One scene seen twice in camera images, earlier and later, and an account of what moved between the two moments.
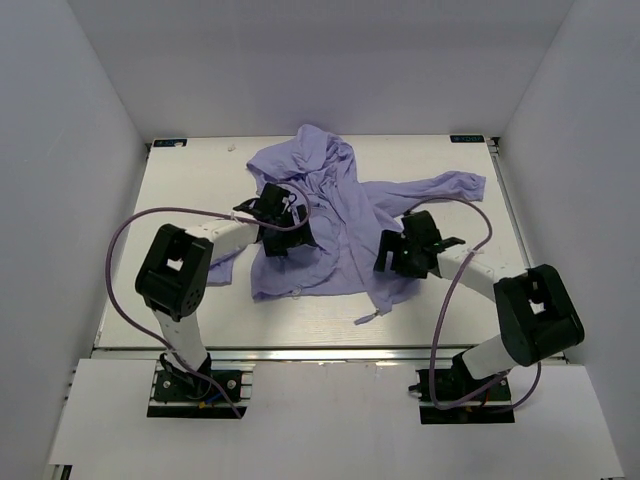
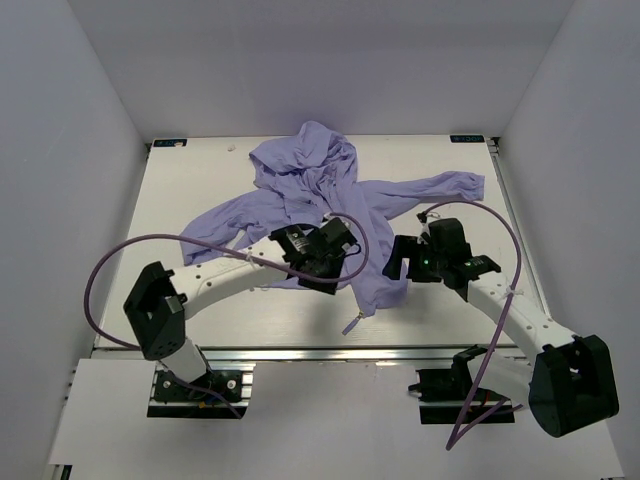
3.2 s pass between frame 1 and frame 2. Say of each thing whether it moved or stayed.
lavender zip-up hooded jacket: moved
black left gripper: moved
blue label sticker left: stayed
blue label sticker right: stayed
